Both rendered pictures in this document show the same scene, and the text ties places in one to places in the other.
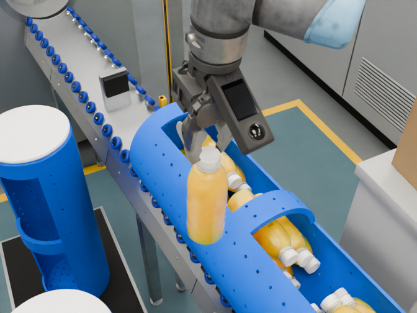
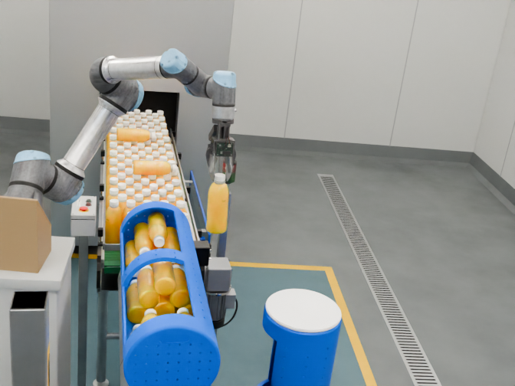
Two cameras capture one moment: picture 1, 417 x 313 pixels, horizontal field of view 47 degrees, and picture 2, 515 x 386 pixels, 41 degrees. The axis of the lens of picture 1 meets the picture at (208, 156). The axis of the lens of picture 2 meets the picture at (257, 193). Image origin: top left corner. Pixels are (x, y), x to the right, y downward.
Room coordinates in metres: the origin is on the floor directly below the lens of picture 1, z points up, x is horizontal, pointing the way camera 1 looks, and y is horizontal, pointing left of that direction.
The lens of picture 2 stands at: (2.54, 0.80, 2.36)
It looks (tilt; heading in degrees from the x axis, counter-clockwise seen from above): 23 degrees down; 198
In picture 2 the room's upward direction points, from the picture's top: 7 degrees clockwise
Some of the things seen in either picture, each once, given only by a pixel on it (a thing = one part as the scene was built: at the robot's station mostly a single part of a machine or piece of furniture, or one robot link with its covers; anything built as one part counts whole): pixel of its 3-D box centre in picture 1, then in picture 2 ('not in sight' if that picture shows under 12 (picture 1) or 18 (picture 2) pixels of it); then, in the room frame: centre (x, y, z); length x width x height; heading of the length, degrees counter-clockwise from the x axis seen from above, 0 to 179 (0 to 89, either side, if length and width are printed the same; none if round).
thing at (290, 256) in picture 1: (288, 257); not in sight; (0.59, -0.18, 1.16); 0.04 x 0.02 x 0.04; 122
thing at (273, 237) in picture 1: (261, 225); (163, 273); (0.68, -0.12, 1.16); 0.19 x 0.07 x 0.07; 32
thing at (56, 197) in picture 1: (56, 218); not in sight; (1.15, 0.59, 0.59); 0.28 x 0.28 x 0.88
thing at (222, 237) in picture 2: not in sight; (217, 292); (-0.24, -0.27, 0.55); 0.04 x 0.04 x 1.10; 32
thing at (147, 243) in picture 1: (151, 263); not in sight; (1.13, 0.24, 0.31); 0.06 x 0.06 x 0.63; 32
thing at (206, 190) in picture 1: (206, 198); (218, 204); (0.55, 0.00, 1.40); 0.07 x 0.07 x 0.19
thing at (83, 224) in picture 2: not in sight; (83, 215); (0.26, -0.73, 1.05); 0.20 x 0.10 x 0.10; 32
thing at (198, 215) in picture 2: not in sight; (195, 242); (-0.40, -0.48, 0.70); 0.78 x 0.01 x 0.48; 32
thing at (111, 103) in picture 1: (116, 90); not in sight; (1.41, 0.34, 1.00); 0.10 x 0.04 x 0.15; 122
